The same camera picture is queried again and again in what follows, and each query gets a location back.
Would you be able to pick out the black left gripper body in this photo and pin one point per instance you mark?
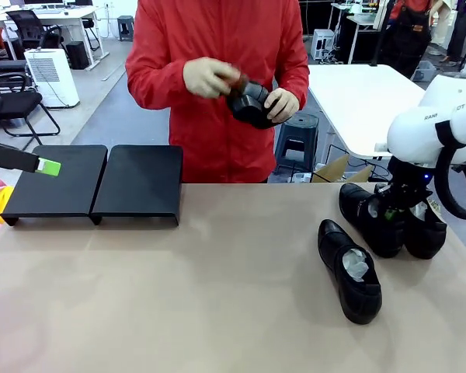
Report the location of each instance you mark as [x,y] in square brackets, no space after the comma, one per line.
[7,155]

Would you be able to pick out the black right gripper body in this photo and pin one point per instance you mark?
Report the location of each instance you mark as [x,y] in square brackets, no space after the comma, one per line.
[409,176]

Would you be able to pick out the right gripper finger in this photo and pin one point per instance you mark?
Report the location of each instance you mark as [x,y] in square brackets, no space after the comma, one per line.
[389,202]
[419,198]

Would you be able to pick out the black leather shoe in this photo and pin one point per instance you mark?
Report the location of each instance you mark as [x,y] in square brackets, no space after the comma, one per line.
[252,112]
[357,303]
[427,241]
[353,202]

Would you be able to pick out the brown wooden shoe brush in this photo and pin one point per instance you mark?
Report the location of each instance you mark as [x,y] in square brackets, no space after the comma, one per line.
[240,82]

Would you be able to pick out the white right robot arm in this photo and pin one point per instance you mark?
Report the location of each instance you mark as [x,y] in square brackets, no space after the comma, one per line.
[415,132]

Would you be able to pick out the red-sleeved right forearm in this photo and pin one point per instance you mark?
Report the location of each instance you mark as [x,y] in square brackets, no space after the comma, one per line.
[155,89]

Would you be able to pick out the red-sleeved left forearm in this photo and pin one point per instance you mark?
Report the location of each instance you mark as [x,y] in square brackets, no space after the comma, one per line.
[301,87]

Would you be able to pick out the black metal shoe stand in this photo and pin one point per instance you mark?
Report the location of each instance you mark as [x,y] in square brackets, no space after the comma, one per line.
[140,182]
[54,182]

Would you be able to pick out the person's left hand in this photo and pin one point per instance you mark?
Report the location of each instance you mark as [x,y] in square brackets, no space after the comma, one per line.
[287,105]

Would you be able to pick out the person's right hand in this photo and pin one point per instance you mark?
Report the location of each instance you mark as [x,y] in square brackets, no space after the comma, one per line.
[206,77]

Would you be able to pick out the yellow plastic object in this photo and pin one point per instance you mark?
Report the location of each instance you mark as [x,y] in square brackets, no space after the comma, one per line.
[0,202]

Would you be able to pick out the black sled-base office chair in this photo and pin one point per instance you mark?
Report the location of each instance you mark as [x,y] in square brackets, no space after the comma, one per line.
[11,105]

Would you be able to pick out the open cardboard box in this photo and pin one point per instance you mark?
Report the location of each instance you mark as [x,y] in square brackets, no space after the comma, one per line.
[334,167]

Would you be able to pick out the white table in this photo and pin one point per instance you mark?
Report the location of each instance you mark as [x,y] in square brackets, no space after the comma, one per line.
[353,101]

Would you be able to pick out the grey storage bin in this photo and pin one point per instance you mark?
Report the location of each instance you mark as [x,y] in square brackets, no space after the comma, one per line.
[425,72]

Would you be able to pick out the black computer tower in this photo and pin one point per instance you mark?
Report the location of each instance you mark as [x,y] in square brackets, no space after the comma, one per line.
[77,54]

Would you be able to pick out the black mesh office chair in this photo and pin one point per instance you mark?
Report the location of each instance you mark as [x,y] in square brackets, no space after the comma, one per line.
[27,27]

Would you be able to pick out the bystander in black apron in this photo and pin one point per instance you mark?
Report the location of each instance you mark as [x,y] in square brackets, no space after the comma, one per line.
[409,35]

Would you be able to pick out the white office desk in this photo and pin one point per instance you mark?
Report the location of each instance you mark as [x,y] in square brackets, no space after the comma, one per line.
[62,13]

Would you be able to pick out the bystander in dark trousers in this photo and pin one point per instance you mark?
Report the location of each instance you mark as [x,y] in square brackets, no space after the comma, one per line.
[462,27]

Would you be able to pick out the white computer case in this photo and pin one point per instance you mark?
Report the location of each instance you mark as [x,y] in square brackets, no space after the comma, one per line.
[324,42]

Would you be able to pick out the small grey step stool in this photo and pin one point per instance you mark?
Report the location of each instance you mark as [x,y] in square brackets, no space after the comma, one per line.
[126,27]

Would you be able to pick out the person's red jacket torso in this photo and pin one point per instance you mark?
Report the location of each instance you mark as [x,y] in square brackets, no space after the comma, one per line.
[217,151]

